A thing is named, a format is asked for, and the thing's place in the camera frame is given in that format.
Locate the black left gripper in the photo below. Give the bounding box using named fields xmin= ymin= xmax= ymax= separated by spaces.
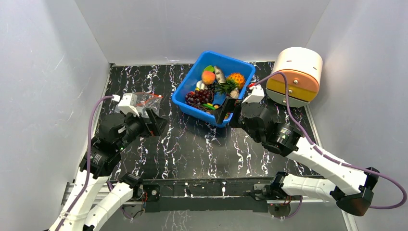
xmin=117 ymin=107 xmax=169 ymax=150

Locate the toy pineapple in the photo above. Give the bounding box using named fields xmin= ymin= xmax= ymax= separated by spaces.
xmin=215 ymin=73 xmax=246 ymax=94

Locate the clear zip top bag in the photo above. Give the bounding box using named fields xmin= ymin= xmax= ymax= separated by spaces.
xmin=130 ymin=92 xmax=163 ymax=118

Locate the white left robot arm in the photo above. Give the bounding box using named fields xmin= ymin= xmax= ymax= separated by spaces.
xmin=49 ymin=108 xmax=168 ymax=231

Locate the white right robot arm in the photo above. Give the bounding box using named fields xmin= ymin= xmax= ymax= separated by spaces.
xmin=212 ymin=97 xmax=378 ymax=216

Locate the toy garlic bulb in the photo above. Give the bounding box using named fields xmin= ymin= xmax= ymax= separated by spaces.
xmin=229 ymin=89 xmax=240 ymax=99

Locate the toy fish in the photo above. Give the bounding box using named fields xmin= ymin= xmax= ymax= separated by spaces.
xmin=214 ymin=66 xmax=226 ymax=84

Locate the dark red grape bunch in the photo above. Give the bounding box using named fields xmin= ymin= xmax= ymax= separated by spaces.
xmin=185 ymin=90 xmax=214 ymax=105

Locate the toy peach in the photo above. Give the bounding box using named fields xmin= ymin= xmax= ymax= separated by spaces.
xmin=201 ymin=71 xmax=216 ymax=85

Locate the blue plastic bin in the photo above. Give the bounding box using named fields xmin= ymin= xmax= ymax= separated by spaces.
xmin=172 ymin=51 xmax=255 ymax=128

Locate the round drawer cabinet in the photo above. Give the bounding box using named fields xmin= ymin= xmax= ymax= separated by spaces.
xmin=272 ymin=47 xmax=323 ymax=108

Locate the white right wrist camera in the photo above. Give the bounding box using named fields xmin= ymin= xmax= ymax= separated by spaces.
xmin=242 ymin=83 xmax=265 ymax=104

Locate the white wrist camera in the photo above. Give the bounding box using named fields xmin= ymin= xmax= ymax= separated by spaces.
xmin=242 ymin=83 xmax=265 ymax=104
xmin=113 ymin=93 xmax=139 ymax=117

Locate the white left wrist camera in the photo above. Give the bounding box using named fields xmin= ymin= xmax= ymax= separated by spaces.
xmin=113 ymin=93 xmax=139 ymax=117

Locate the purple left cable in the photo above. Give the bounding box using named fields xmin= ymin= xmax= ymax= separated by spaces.
xmin=54 ymin=95 xmax=115 ymax=231

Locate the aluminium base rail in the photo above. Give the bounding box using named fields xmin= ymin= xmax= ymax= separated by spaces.
xmin=62 ymin=177 xmax=348 ymax=214

